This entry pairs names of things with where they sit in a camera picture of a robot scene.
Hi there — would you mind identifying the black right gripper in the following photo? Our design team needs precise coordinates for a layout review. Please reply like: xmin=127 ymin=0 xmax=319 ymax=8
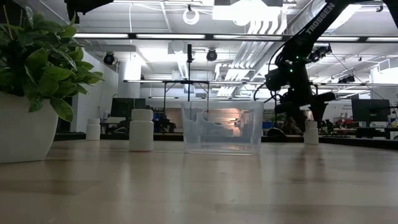
xmin=274 ymin=70 xmax=336 ymax=134

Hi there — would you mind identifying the white pill bottle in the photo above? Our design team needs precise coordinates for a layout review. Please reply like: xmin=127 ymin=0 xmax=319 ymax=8
xmin=129 ymin=108 xmax=154 ymax=152
xmin=86 ymin=118 xmax=101 ymax=141
xmin=303 ymin=121 xmax=320 ymax=145

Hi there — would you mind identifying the clear plastic basket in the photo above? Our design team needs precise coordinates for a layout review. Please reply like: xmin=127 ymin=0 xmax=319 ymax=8
xmin=181 ymin=100 xmax=264 ymax=156

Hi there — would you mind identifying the black computer monitor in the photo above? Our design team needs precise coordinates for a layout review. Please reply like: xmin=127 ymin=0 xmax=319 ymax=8
xmin=110 ymin=98 xmax=147 ymax=119
xmin=351 ymin=98 xmax=391 ymax=124

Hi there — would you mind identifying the black tripod stand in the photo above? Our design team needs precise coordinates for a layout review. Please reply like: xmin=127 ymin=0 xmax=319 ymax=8
xmin=186 ymin=43 xmax=194 ymax=103

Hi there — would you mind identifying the long ceiling light strip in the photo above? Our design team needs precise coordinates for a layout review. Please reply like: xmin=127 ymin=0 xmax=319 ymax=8
xmin=73 ymin=32 xmax=398 ymax=43

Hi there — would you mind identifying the green plant in white pot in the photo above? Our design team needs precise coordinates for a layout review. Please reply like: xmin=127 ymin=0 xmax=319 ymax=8
xmin=0 ymin=6 xmax=105 ymax=164

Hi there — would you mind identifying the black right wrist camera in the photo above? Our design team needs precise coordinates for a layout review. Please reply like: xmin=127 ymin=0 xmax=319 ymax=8
xmin=265 ymin=68 xmax=289 ymax=92

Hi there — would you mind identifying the white coiled cable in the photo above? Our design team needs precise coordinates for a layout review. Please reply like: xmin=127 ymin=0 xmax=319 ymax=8
xmin=182 ymin=7 xmax=200 ymax=26

